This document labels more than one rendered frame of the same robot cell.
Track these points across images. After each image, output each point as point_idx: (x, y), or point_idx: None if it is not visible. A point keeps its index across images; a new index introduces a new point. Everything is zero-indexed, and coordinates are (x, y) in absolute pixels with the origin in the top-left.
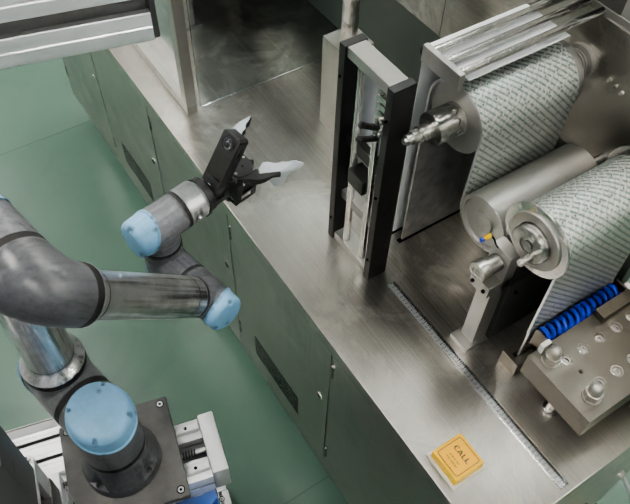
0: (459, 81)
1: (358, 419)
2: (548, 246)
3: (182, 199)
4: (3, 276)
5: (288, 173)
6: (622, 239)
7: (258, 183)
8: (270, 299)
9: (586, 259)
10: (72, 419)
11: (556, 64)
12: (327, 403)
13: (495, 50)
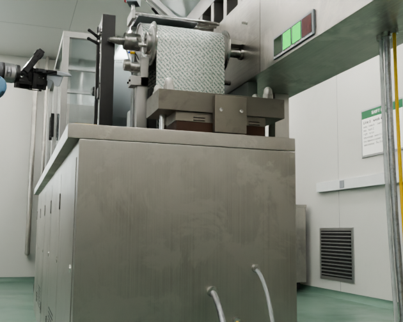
0: (132, 11)
1: (62, 216)
2: (151, 34)
3: (4, 62)
4: None
5: (61, 75)
6: (205, 56)
7: (44, 72)
8: (54, 220)
9: (178, 51)
10: None
11: (190, 29)
12: (57, 257)
13: (159, 22)
